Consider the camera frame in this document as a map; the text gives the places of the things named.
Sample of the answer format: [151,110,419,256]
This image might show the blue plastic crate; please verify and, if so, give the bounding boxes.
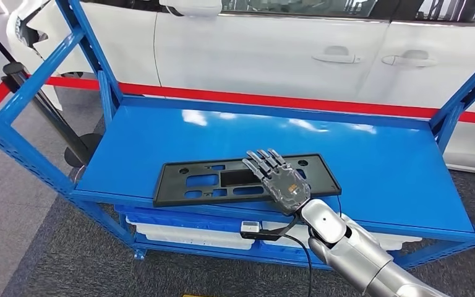
[114,204,247,233]

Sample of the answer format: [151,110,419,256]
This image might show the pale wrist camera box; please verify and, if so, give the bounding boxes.
[239,220,262,239]

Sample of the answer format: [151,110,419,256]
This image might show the white car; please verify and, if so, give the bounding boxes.
[6,0,475,176]

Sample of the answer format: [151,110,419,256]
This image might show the black plastic plate frame part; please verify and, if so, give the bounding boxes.
[152,153,343,209]

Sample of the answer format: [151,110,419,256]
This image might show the thick black camera cable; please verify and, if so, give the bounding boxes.
[280,233,315,297]

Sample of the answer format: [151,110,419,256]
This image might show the white plastic crate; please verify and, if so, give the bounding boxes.
[262,221,422,252]
[126,217,255,251]

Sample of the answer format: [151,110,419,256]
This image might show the black camera bracket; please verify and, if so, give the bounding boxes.
[240,213,306,242]

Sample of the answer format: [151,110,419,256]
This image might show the black stanchion post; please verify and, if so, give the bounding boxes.
[0,61,104,169]

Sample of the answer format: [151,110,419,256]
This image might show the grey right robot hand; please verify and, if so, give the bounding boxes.
[242,148,312,215]

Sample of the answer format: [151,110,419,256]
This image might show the blue metal shelf rack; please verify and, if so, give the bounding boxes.
[0,0,475,272]

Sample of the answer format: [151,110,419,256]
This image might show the red barrier belt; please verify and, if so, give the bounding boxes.
[0,75,475,127]

